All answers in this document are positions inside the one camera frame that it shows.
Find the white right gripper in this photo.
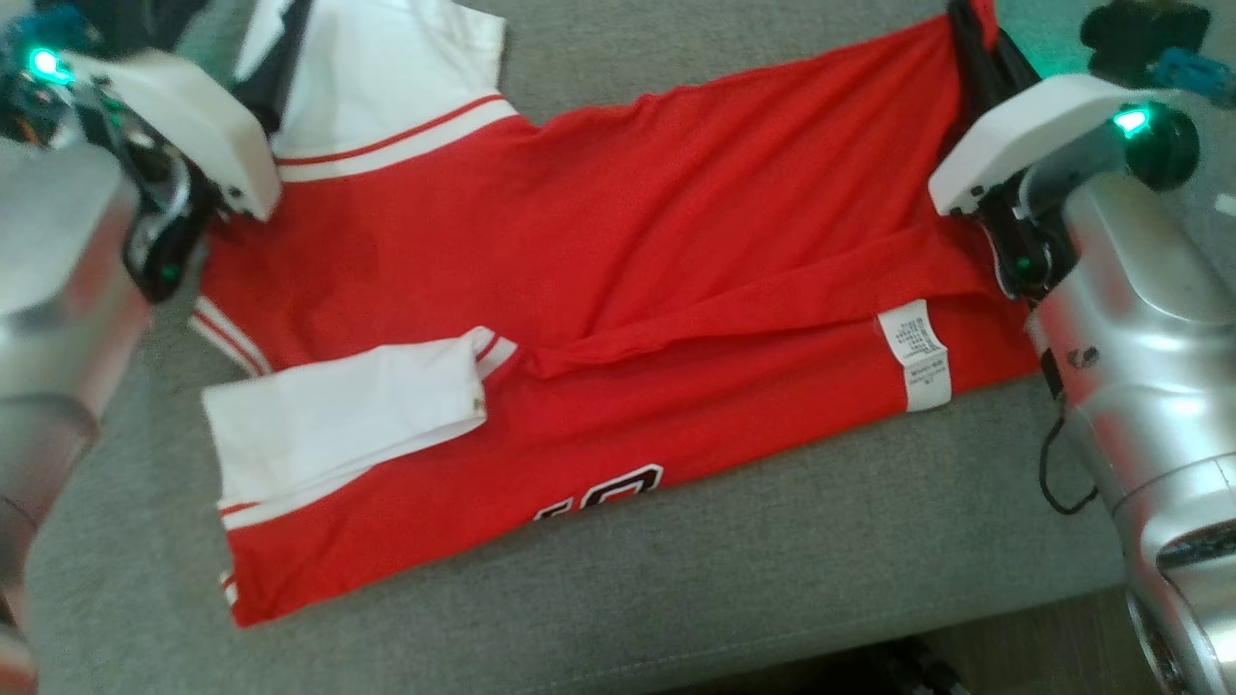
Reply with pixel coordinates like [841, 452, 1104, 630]
[928, 0, 1200, 302]

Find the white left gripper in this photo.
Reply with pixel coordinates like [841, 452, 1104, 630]
[56, 0, 317, 302]

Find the red white jersey shirt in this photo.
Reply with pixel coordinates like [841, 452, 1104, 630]
[188, 0, 1046, 630]

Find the large grey sofa seat cushion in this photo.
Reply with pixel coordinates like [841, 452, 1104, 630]
[19, 0, 1236, 695]

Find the blue right cable connector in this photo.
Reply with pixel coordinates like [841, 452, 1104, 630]
[1153, 48, 1236, 109]

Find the blue cable connector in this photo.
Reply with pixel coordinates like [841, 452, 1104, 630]
[0, 4, 99, 61]
[1153, 48, 1236, 109]

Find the blue left cable connector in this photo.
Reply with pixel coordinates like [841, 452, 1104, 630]
[0, 4, 99, 61]

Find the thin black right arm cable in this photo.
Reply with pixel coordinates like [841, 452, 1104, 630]
[1037, 413, 1103, 516]

